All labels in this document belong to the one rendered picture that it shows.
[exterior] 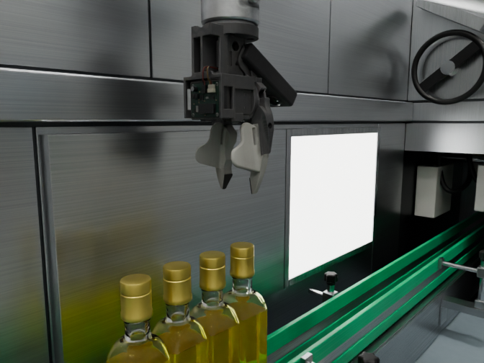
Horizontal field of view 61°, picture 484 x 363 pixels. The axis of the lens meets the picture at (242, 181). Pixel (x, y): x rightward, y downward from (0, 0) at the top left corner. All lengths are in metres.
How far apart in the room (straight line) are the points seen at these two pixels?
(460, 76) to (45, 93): 1.15
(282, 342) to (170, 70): 0.51
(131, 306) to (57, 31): 0.35
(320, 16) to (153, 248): 0.65
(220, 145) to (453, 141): 0.95
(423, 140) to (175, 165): 0.96
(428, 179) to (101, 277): 1.21
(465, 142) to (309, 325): 0.79
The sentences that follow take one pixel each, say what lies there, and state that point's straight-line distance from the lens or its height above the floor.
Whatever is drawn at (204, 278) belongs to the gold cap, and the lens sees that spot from 0.54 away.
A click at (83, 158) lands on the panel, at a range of 0.56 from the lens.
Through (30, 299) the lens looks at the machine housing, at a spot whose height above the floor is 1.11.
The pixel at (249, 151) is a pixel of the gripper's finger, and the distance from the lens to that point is 0.52.
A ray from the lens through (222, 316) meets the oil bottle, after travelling 0.56.
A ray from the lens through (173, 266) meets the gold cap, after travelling 0.51.
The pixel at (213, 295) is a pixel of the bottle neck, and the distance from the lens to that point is 0.55.
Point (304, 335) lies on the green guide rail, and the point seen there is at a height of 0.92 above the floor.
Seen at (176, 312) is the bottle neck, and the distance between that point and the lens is 0.52.
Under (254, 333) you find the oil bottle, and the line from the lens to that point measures 0.61.
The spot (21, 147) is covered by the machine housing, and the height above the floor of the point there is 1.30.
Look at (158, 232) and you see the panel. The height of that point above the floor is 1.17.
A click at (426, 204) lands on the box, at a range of 1.57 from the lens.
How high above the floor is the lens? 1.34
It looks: 8 degrees down
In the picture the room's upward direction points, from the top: straight up
